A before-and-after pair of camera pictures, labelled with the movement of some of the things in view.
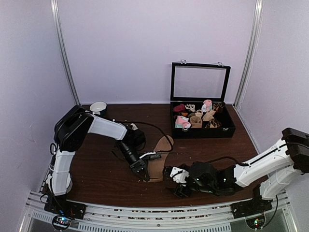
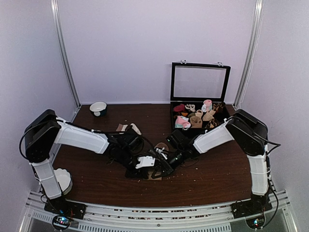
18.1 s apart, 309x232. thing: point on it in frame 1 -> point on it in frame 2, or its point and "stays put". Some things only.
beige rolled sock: (208, 116) stays put
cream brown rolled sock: (191, 107) stays put
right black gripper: (179, 192) -> (167, 168)
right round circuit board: (256, 223) stays put
